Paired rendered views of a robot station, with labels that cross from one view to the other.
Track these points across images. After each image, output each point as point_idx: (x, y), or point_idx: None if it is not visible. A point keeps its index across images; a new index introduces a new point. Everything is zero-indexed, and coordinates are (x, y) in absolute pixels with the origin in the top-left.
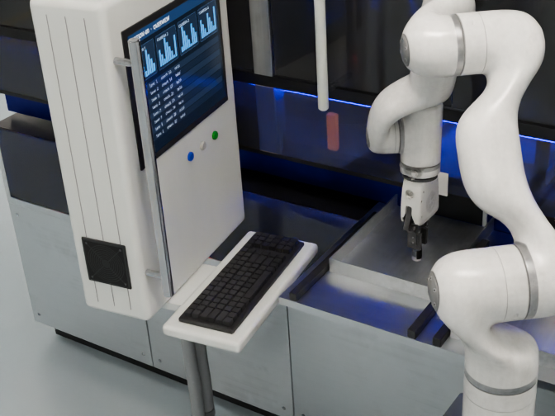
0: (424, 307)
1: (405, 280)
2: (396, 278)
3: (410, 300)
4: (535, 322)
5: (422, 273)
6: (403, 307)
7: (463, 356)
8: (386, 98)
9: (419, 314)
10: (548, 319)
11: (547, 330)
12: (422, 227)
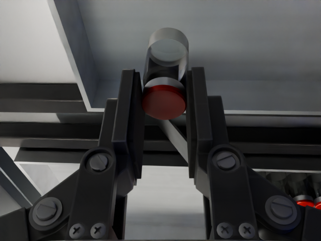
0: (63, 72)
1: (59, 35)
2: (48, 2)
3: (57, 32)
4: (148, 193)
5: (200, 7)
6: (19, 31)
7: (9, 155)
8: None
9: (29, 72)
10: (165, 200)
11: (140, 202)
12: (195, 173)
